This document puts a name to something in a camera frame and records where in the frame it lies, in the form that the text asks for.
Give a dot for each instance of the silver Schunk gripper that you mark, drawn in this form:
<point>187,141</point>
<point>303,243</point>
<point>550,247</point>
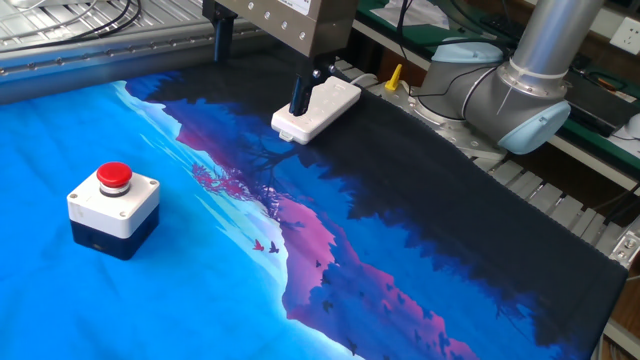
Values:
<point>280,20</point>

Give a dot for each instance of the red push button box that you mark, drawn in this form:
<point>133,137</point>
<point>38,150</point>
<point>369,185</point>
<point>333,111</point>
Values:
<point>115,210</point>

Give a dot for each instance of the silver UR5 robot arm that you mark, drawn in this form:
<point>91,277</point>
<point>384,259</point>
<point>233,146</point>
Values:
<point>500,100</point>

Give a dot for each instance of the white power strip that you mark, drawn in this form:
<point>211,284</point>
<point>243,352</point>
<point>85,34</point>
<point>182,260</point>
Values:
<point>332,102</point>

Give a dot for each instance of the yellow plastic clip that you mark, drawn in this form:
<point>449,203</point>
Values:
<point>395,80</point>

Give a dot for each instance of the white paper sheet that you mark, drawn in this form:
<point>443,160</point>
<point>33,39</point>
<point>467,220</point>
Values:
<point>425,15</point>

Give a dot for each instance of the silver robot mounting plate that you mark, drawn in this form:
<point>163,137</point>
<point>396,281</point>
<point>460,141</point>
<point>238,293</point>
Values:
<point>450,137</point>

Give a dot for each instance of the blue mountain print cloth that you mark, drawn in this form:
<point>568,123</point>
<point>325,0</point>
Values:
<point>200,300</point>

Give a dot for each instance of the black flat device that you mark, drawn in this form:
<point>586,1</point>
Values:
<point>600,105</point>

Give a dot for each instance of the white wall socket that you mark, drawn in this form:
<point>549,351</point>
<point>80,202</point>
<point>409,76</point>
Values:
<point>627,36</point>

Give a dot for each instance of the silver corner bracket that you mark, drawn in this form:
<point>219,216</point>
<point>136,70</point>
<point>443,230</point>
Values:
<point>627,247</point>

